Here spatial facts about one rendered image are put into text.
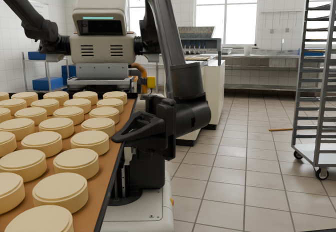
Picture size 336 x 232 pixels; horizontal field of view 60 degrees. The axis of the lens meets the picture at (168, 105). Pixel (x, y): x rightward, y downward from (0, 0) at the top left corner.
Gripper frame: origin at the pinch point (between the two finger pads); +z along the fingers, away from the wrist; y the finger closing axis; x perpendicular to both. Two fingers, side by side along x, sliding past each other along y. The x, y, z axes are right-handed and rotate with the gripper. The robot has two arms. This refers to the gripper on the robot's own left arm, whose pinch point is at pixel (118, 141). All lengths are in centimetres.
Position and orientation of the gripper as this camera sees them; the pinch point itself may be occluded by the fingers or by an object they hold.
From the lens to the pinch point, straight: 44.0
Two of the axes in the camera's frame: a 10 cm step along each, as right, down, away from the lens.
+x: -7.2, -1.9, 6.6
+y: 0.0, 9.6, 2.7
